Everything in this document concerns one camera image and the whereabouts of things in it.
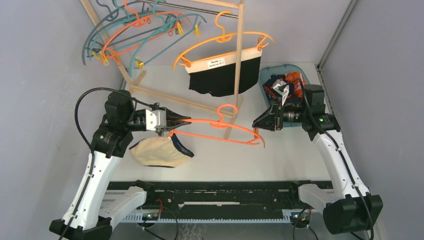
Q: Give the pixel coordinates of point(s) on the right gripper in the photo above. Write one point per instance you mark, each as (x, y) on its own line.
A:
(270, 119)

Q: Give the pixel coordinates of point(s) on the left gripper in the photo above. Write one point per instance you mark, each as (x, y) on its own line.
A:
(172, 123)

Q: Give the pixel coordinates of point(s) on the orange hanger with clips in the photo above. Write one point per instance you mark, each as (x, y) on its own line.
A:
(220, 124)

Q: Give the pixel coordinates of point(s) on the beige underwear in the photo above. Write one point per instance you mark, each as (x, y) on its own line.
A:
(160, 151)

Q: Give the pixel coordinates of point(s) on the navy orange-trimmed underwear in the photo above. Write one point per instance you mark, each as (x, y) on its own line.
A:
(267, 86)

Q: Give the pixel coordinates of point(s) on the yellow hanger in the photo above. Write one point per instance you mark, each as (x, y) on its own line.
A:
(218, 39)

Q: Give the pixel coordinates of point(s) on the black white-banded underwear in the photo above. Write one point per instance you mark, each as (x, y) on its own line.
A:
(216, 76)

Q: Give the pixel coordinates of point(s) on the teal hanger with clips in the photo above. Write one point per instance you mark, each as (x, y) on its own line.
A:
(173, 23)

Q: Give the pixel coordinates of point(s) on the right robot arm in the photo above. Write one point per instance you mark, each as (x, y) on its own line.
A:
(351, 207)

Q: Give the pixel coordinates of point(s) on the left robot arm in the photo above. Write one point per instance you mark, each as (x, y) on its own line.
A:
(84, 219)

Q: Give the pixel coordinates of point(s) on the orange underwear in basket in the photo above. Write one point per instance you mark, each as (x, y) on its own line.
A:
(295, 79)

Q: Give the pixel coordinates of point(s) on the dark teal empty hanger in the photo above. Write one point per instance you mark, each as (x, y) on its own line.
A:
(119, 16)

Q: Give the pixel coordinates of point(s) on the teal plastic basket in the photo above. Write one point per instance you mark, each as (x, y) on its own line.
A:
(292, 105)

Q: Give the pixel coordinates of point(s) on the wooden clothes rack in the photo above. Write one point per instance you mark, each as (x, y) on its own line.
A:
(134, 86)

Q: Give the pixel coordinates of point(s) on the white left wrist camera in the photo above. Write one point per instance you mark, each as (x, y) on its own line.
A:
(150, 120)

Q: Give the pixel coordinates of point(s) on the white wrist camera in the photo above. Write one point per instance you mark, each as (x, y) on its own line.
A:
(282, 88)
(150, 120)

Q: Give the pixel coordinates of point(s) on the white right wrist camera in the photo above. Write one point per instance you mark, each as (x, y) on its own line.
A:
(282, 88)

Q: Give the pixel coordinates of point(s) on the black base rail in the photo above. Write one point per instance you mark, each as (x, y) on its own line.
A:
(216, 201)

